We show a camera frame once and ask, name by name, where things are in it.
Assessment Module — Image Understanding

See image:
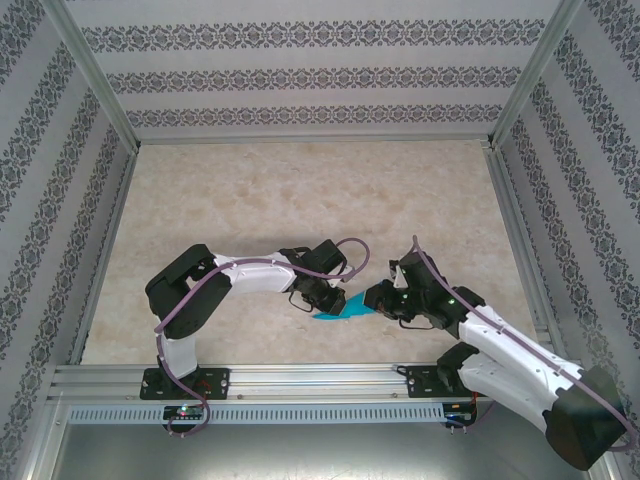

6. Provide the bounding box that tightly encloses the grey metal sheet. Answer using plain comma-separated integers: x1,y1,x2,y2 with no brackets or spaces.
29,422,619,480

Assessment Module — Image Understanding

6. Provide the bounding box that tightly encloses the aluminium mounting rail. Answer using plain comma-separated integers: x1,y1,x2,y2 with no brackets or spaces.
47,362,596,401

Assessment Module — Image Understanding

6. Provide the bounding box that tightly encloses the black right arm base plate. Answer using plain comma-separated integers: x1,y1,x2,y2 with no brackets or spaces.
397,364,481,400

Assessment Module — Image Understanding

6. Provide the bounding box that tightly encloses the slotted grey cable duct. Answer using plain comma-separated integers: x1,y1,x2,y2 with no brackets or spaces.
67,402,484,426

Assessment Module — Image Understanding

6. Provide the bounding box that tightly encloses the aluminium side rail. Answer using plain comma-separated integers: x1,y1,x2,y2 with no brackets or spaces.
482,142,571,361
67,147,141,366

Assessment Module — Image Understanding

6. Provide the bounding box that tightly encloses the aluminium frame crossbar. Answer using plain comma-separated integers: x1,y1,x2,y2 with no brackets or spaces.
132,130,496,147

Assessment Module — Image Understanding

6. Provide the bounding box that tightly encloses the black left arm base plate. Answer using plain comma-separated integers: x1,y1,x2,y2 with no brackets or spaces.
139,367,231,401

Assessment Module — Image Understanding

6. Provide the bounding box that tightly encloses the aluminium frame post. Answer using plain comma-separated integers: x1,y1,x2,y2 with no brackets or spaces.
39,0,144,154
484,0,586,151

